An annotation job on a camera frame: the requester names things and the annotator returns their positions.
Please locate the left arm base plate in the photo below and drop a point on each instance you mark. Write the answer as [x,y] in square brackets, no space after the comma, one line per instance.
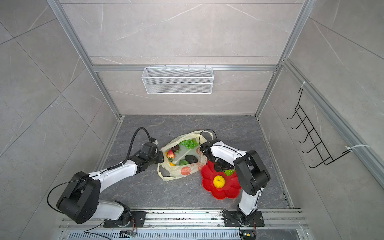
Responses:
[127,220]

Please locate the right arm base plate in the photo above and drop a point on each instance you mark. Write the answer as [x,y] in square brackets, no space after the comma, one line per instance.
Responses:
[237,219]

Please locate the red flower-shaped plate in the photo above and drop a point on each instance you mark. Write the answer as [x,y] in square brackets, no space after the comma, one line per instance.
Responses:
[231,190]

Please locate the green fake pepper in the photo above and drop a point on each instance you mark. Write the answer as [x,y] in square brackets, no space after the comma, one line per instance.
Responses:
[183,162]

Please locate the green fake grapes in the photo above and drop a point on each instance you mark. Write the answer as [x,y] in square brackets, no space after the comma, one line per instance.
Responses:
[189,144]

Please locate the cream plastic shopping bag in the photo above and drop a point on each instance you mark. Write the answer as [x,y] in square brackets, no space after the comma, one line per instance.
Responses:
[167,172]

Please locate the green fake custard apple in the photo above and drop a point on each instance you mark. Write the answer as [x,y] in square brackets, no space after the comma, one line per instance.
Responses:
[229,172]

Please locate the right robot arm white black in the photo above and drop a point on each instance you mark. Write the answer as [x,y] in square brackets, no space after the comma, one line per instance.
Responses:
[252,174]

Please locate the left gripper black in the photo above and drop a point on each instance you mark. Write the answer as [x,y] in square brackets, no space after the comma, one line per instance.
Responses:
[161,155]

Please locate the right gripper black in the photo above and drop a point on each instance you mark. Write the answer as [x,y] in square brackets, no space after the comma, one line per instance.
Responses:
[227,167]

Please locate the white wire mesh basket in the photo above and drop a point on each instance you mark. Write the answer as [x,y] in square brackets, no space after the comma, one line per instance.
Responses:
[178,80]

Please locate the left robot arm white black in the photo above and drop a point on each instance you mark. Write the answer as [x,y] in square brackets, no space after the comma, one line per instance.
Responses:
[80,200]

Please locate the dark fake avocado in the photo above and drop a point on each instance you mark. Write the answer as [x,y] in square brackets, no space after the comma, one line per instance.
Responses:
[191,159]

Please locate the aluminium mounting rail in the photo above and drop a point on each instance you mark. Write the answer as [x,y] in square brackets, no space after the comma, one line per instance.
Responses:
[214,219]

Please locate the yellow fake bell pepper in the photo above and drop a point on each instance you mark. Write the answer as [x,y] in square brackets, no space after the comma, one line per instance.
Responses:
[219,182]

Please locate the red fake apple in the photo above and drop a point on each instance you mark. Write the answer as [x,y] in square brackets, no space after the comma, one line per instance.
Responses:
[170,155]

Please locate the black wire hook rack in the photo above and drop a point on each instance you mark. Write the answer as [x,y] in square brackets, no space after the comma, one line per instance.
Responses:
[312,136]

